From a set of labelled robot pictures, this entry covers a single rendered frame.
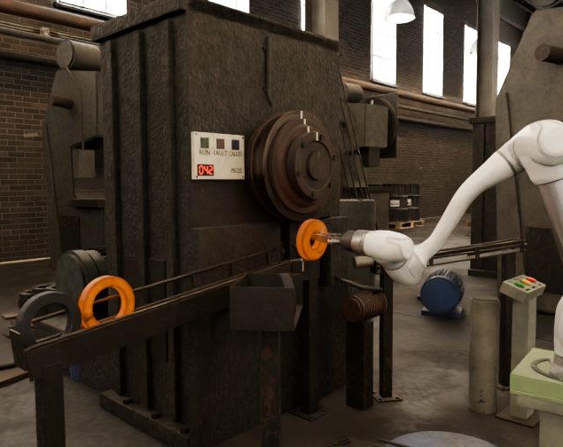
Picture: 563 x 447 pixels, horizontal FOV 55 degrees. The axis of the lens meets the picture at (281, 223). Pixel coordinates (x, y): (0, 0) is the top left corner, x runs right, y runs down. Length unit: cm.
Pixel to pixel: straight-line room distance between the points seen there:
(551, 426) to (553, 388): 16
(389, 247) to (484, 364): 100
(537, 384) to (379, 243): 67
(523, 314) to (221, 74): 163
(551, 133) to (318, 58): 135
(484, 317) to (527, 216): 222
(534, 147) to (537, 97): 304
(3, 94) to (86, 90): 195
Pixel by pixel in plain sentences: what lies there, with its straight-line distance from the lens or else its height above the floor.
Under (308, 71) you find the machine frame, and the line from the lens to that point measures 264.
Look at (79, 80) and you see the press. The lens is 660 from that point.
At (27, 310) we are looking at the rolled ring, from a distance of 168.
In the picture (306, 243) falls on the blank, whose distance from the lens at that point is 202.
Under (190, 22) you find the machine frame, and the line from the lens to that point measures 219.
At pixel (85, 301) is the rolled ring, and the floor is 69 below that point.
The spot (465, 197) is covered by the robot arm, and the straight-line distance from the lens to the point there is 188.
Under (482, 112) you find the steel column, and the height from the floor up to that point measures 238.
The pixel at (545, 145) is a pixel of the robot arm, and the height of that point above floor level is 114.
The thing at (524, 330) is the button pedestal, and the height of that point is 40.
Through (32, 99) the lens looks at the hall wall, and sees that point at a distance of 833.
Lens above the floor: 104
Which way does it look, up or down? 4 degrees down
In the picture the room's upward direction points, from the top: straight up
